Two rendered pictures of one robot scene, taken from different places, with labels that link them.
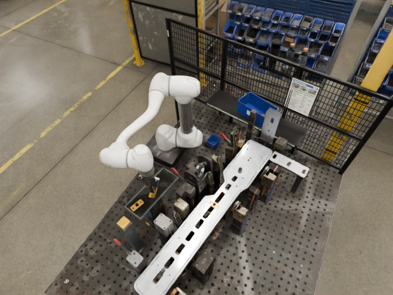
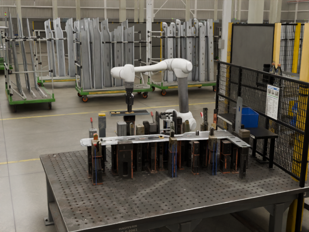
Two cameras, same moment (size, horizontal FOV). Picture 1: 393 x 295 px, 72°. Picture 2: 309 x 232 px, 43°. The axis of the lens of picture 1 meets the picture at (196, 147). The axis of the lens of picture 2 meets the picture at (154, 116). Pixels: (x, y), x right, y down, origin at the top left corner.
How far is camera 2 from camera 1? 292 cm
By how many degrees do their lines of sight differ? 49
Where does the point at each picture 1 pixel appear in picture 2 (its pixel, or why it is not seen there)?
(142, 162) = (126, 70)
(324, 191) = (270, 187)
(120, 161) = (117, 70)
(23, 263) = (38, 189)
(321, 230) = (237, 196)
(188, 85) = (181, 61)
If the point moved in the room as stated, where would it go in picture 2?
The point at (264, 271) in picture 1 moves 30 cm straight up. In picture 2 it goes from (165, 191) to (165, 155)
